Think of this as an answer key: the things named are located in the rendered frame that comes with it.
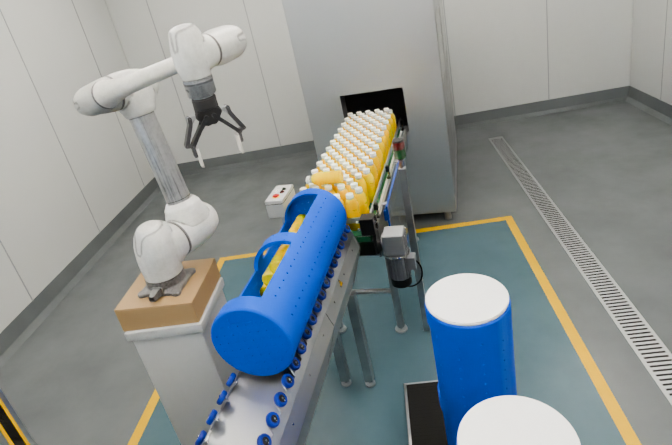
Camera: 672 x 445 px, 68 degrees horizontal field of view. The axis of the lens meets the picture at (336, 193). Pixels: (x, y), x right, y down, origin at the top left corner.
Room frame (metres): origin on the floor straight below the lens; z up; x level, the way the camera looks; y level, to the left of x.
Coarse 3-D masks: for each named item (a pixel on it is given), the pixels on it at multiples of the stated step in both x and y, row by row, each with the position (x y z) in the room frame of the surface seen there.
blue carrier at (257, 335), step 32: (320, 192) 2.08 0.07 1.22; (288, 224) 2.12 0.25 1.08; (320, 224) 1.83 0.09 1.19; (256, 256) 1.72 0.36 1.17; (288, 256) 1.58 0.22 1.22; (320, 256) 1.67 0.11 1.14; (256, 288) 1.67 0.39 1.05; (288, 288) 1.42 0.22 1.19; (320, 288) 1.60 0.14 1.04; (224, 320) 1.32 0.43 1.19; (256, 320) 1.28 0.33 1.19; (288, 320) 1.30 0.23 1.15; (224, 352) 1.33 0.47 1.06; (256, 352) 1.29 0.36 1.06; (288, 352) 1.26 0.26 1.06
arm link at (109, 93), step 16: (208, 32) 1.62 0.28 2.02; (224, 32) 1.63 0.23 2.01; (240, 32) 1.69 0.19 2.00; (224, 48) 1.60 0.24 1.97; (240, 48) 1.66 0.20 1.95; (160, 64) 1.72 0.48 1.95; (112, 80) 1.75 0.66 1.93; (128, 80) 1.71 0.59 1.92; (144, 80) 1.71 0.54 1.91; (160, 80) 1.73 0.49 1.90; (96, 96) 1.76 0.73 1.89; (112, 96) 1.74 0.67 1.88
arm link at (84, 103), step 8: (96, 80) 1.88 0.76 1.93; (80, 88) 1.86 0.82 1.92; (88, 88) 1.80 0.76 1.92; (80, 96) 1.81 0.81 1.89; (88, 96) 1.78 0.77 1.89; (80, 104) 1.82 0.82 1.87; (88, 104) 1.79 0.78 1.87; (96, 104) 1.78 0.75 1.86; (120, 104) 1.88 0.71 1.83; (80, 112) 1.85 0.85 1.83; (88, 112) 1.82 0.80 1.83; (96, 112) 1.81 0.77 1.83; (104, 112) 1.83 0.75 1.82
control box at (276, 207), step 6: (276, 186) 2.58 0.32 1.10; (282, 186) 2.56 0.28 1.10; (288, 186) 2.54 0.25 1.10; (276, 192) 2.49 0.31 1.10; (288, 192) 2.48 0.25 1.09; (294, 192) 2.56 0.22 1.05; (270, 198) 2.43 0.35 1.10; (276, 198) 2.41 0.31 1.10; (282, 198) 2.40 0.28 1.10; (288, 198) 2.46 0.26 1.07; (270, 204) 2.40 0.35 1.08; (276, 204) 2.39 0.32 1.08; (282, 204) 2.38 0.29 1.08; (270, 210) 2.40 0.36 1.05; (276, 210) 2.39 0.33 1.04; (282, 210) 2.38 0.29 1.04; (270, 216) 2.40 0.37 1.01; (276, 216) 2.39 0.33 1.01; (282, 216) 2.38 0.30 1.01
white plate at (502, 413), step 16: (496, 400) 0.93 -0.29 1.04; (512, 400) 0.92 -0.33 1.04; (528, 400) 0.91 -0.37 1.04; (464, 416) 0.91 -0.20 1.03; (480, 416) 0.90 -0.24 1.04; (496, 416) 0.89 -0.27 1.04; (512, 416) 0.88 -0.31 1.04; (528, 416) 0.87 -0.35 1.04; (544, 416) 0.86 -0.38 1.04; (560, 416) 0.85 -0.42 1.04; (464, 432) 0.86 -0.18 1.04; (480, 432) 0.85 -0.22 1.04; (496, 432) 0.84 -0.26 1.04; (512, 432) 0.83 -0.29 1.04; (528, 432) 0.83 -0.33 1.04; (544, 432) 0.82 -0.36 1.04; (560, 432) 0.81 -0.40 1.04
